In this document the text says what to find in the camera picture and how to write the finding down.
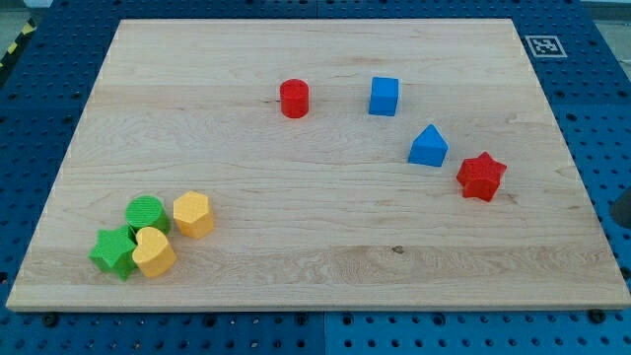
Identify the wooden board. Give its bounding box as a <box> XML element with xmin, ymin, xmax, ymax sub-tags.
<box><xmin>7</xmin><ymin>19</ymin><xmax>630</xmax><ymax>313</ymax></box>

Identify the red star block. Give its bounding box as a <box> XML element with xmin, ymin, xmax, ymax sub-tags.
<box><xmin>456</xmin><ymin>152</ymin><xmax>507</xmax><ymax>202</ymax></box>

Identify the green star block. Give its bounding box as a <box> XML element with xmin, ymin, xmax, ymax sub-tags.
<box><xmin>88</xmin><ymin>225</ymin><xmax>137</xmax><ymax>281</ymax></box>

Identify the red cylinder block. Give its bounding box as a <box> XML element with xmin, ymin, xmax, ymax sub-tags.
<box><xmin>279</xmin><ymin>79</ymin><xmax>310</xmax><ymax>118</ymax></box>

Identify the blue cube block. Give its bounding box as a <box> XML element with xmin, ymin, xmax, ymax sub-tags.
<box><xmin>369</xmin><ymin>77</ymin><xmax>399</xmax><ymax>116</ymax></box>

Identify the blue triangular prism block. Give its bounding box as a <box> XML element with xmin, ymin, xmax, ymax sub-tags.
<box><xmin>408</xmin><ymin>124</ymin><xmax>449</xmax><ymax>167</ymax></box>

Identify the yellow hexagon block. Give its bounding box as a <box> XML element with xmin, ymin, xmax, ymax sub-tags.
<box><xmin>173</xmin><ymin>191</ymin><xmax>215</xmax><ymax>239</ymax></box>

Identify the green cylinder block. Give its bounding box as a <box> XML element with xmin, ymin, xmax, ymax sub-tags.
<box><xmin>124</xmin><ymin>195</ymin><xmax>171</xmax><ymax>235</ymax></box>

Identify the yellow heart block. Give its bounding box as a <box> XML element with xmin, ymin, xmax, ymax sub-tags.
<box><xmin>132</xmin><ymin>227</ymin><xmax>176</xmax><ymax>278</ymax></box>

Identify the white fiducial marker tag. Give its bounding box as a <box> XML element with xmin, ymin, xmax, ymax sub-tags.
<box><xmin>525</xmin><ymin>35</ymin><xmax>567</xmax><ymax>58</ymax></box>

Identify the dark grey robot tool tip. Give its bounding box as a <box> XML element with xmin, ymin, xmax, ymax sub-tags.
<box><xmin>609</xmin><ymin>187</ymin><xmax>631</xmax><ymax>229</ymax></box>

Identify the yellow black hazard tape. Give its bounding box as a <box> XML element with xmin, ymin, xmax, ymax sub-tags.
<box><xmin>1</xmin><ymin>18</ymin><xmax>37</xmax><ymax>71</ymax></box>

